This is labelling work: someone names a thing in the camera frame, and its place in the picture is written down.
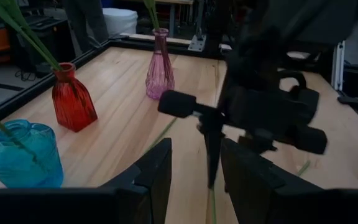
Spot black aluminium table frame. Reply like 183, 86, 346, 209
0, 33, 358, 134

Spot white tulip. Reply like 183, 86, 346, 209
143, 0, 162, 32

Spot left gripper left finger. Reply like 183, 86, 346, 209
99, 138, 173, 224

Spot blue glass vase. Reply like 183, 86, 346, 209
0, 119, 64, 189

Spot pink tulips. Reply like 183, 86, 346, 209
296, 159, 311, 177

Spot silver aluminium frame post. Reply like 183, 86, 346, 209
331, 40, 346, 91

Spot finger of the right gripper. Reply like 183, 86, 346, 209
238, 133, 280, 156
196, 115, 227, 190

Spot white bin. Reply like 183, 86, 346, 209
102, 7, 139, 37

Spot person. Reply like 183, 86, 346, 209
61, 0, 110, 53

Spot red glass vase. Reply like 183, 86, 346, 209
51, 62, 98, 133

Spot black storage box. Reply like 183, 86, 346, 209
9, 15, 76, 74

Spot pink glass vase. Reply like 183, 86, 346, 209
145, 27, 176, 100

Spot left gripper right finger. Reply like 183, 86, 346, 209
220, 138, 324, 224

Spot green stem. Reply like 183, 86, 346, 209
0, 0, 62, 72

